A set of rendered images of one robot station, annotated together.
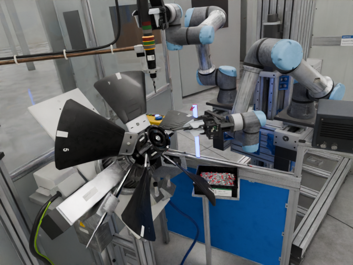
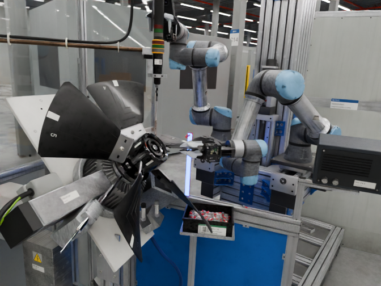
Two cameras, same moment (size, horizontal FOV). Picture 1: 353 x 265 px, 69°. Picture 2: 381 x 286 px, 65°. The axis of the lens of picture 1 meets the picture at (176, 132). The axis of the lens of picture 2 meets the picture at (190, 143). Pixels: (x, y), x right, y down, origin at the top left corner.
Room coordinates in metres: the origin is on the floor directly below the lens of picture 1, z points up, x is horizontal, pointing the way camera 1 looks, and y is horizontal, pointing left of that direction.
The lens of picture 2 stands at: (-0.11, 0.12, 1.48)
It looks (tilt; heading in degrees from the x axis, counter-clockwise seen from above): 14 degrees down; 351
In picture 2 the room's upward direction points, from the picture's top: 3 degrees clockwise
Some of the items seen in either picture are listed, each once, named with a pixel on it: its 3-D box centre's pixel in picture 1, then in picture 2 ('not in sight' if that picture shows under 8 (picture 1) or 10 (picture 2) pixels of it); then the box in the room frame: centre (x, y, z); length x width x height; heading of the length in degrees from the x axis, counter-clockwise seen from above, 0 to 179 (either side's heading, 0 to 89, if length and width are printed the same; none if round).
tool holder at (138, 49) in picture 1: (148, 58); (155, 63); (0.99, 0.08, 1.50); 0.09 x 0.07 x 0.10; 94
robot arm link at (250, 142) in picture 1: (248, 138); (246, 169); (1.07, -0.33, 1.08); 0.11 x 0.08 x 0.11; 23
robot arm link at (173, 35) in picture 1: (177, 37); (181, 57); (1.24, -0.05, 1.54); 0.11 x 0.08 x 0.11; 66
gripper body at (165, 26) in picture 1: (158, 17); (168, 29); (1.10, 0.02, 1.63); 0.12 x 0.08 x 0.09; 159
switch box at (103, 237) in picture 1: (91, 225); (48, 263); (0.97, 0.47, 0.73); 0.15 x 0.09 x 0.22; 59
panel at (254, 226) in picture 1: (216, 213); (201, 270); (1.25, -0.20, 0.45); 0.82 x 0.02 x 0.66; 59
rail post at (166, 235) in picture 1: (161, 203); (132, 258); (1.47, 0.16, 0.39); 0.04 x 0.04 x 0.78; 59
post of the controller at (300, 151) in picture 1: (299, 159); (299, 198); (1.03, -0.57, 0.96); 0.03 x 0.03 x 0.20; 59
